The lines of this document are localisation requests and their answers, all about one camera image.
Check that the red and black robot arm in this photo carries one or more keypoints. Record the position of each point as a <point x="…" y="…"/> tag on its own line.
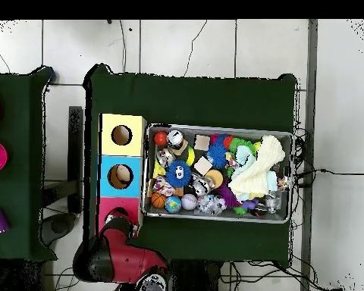
<point x="127" y="257"/>

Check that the wooden box with three holes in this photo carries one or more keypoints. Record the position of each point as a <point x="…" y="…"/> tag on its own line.
<point x="121" y="150"/>

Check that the small orange basketball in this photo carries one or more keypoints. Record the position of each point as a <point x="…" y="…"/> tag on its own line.
<point x="158" y="200"/>

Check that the globe print ball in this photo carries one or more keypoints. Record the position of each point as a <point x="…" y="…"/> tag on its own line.
<point x="173" y="204"/>

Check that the white baseball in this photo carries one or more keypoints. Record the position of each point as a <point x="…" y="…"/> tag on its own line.
<point x="189" y="202"/>

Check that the blue spiky ball with eyes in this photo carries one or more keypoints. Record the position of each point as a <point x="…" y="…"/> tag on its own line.
<point x="178" y="173"/>

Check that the plain orange ball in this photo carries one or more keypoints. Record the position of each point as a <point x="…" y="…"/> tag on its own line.
<point x="160" y="138"/>

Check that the plain wooden cube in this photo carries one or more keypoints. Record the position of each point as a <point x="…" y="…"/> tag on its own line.
<point x="203" y="165"/>

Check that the dark green side tablecloth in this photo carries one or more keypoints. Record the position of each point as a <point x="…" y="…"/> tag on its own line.
<point x="15" y="197"/>

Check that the mint green cloth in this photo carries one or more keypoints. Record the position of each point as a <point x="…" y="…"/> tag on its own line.
<point x="244" y="157"/>

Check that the cream knitted cloth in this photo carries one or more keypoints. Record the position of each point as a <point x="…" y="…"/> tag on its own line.
<point x="254" y="178"/>

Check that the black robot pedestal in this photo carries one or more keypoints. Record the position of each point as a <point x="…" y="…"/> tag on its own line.
<point x="197" y="279"/>

